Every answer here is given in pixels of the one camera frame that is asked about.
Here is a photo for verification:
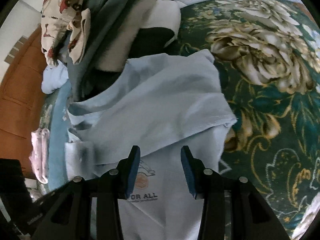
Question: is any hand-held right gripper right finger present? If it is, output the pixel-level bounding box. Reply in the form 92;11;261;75
180;145;293;240

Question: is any green floral blanket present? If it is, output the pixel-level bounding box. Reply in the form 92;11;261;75
40;0;320;240

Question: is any pink fluffy garment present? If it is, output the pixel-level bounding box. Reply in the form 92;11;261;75
29;127;50;184

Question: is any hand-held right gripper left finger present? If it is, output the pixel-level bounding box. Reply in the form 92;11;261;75
31;145;140;240

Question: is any light blue shirt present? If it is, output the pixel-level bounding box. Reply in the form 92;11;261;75
64;49;238;240

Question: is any dark green garment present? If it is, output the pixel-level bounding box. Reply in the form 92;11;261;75
67;0;160;98

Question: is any wooden bed headboard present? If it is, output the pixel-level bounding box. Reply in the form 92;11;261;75
0;25;50;180

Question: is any beige wall panel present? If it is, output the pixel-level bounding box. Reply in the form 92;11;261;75
4;36;27;63

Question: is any cream car printed cloth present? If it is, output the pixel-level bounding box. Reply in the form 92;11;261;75
40;0;92;67

